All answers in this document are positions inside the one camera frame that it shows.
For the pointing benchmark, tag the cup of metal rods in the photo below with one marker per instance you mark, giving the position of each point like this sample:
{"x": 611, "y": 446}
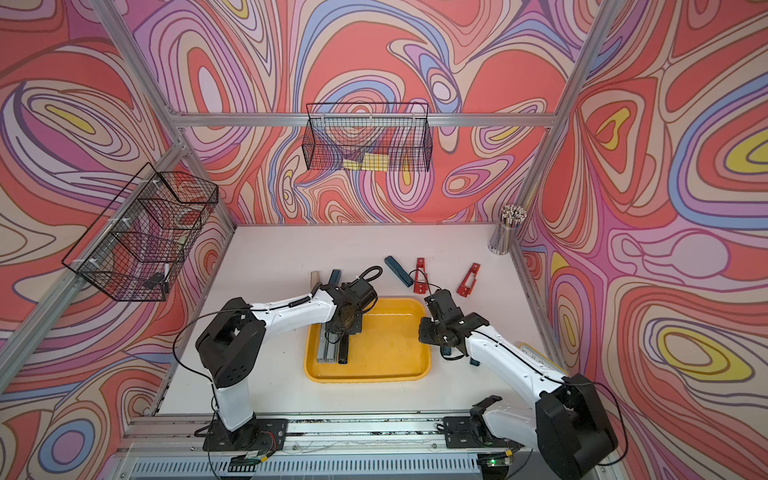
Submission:
{"x": 510, "y": 217}

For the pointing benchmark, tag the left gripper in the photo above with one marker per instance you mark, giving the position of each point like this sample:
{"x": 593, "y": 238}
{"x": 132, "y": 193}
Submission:
{"x": 358, "y": 329}

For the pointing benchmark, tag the red pruning pliers right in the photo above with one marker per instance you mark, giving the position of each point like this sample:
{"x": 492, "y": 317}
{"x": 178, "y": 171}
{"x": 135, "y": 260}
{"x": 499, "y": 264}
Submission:
{"x": 468, "y": 283}

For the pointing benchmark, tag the black wire basket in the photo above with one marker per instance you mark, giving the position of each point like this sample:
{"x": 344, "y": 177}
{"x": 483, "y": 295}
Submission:
{"x": 343, "y": 130}
{"x": 136, "y": 248}

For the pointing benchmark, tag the teal pliers at back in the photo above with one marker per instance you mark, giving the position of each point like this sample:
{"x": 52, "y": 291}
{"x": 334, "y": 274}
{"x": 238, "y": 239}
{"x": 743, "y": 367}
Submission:
{"x": 399, "y": 271}

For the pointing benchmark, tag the red pruning pliers left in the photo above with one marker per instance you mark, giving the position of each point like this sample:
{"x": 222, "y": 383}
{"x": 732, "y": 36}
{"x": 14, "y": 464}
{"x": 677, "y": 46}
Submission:
{"x": 421, "y": 285}

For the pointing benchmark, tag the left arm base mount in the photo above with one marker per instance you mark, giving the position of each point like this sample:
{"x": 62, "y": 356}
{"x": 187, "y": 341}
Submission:
{"x": 246, "y": 435}

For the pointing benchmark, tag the black wire basket back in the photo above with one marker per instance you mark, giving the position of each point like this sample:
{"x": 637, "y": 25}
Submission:
{"x": 343, "y": 130}

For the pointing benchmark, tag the yellow dial object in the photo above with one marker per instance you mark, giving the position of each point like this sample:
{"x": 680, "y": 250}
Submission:
{"x": 540, "y": 354}

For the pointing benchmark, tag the black pruning pliers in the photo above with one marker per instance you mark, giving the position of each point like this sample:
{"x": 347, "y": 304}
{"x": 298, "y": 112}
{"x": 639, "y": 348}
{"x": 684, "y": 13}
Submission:
{"x": 343, "y": 350}

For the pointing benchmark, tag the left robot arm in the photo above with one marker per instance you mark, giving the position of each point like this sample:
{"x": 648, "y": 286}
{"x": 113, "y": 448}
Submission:
{"x": 229, "y": 346}

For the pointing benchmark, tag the grey pruning pliers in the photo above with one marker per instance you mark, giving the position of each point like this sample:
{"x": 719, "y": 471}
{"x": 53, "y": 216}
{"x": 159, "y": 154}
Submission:
{"x": 332, "y": 348}
{"x": 322, "y": 346}

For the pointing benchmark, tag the yellow sticky notes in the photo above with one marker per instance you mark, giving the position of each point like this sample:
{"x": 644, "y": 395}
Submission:
{"x": 368, "y": 162}

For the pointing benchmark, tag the aluminium frame post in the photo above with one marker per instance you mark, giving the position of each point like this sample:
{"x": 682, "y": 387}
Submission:
{"x": 122, "y": 38}

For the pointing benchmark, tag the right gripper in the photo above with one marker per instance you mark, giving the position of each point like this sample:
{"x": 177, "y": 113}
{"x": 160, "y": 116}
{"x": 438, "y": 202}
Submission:
{"x": 424, "y": 336}

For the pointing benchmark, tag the red pruning pliers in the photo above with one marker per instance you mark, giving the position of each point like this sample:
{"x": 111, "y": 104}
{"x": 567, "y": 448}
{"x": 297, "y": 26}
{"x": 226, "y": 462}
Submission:
{"x": 421, "y": 285}
{"x": 468, "y": 283}

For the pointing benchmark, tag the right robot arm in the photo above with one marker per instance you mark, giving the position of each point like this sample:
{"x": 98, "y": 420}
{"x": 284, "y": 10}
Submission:
{"x": 563, "y": 420}

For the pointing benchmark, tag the yellow storage tray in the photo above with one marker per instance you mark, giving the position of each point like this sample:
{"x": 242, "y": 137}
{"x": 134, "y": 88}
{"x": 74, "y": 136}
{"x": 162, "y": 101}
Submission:
{"x": 386, "y": 350}

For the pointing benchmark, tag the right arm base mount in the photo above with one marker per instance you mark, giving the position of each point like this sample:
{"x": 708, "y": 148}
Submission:
{"x": 470, "y": 431}

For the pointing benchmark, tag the beige pruning pliers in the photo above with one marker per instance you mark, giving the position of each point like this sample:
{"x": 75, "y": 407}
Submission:
{"x": 314, "y": 279}

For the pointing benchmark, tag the aluminium rail base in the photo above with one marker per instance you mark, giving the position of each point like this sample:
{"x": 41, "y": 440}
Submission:
{"x": 390, "y": 445}

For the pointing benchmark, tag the black wire basket left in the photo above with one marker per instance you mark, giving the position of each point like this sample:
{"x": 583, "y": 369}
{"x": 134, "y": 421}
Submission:
{"x": 136, "y": 248}

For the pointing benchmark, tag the teal pruning pliers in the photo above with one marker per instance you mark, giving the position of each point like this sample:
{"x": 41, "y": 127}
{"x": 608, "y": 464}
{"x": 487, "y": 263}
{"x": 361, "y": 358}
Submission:
{"x": 335, "y": 277}

